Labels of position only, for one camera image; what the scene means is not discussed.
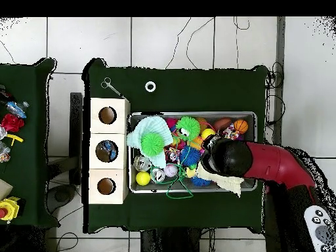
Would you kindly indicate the colourful spotted cloth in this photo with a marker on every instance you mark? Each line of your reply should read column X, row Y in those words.
column 231, row 132

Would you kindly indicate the blue spiky ball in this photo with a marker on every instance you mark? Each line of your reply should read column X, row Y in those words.
column 190, row 156

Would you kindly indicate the black upright panel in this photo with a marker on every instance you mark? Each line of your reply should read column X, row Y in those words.
column 76, row 118

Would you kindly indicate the plain yellow ball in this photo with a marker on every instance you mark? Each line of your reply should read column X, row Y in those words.
column 143, row 178

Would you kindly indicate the large green spiky toy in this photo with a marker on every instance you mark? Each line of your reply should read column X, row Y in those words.
column 189, row 126

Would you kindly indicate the yellow plastic piece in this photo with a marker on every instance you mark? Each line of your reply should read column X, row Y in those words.
column 15, row 137

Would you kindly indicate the blue and clear packet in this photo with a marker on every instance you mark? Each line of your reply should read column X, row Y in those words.
column 17, row 109

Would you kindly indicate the cream knitted cloth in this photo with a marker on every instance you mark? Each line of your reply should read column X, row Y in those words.
column 228, row 183

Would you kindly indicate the orange basketball toy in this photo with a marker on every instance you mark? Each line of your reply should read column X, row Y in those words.
column 240, row 126

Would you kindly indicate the beige box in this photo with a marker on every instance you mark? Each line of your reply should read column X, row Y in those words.
column 4, row 189

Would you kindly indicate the small green spiky toy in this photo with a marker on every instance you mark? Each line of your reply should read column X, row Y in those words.
column 152, row 143

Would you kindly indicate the silver scissors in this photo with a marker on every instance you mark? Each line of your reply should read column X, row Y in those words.
column 111, row 88

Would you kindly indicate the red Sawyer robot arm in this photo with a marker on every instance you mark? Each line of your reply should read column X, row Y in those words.
column 275, row 162

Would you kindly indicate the brown football toy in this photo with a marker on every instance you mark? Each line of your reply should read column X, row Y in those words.
column 221, row 124

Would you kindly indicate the yellow smiley ball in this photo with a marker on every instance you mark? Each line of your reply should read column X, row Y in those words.
column 207, row 132

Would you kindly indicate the yellow emergency stop button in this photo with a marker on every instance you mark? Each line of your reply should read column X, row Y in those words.
column 9, row 208

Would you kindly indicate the red crumpled item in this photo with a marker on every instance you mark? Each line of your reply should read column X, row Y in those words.
column 11, row 122

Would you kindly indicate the wooden box with three holes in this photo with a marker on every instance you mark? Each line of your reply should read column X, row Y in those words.
column 120, row 147

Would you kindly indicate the clear plastic packet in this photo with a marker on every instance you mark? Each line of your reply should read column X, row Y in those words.
column 4, row 153

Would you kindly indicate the dark green tablecloth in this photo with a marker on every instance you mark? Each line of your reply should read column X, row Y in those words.
column 197, row 92
column 31, row 157

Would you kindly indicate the light blue muslin cloth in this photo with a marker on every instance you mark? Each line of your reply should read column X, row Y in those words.
column 155, row 126

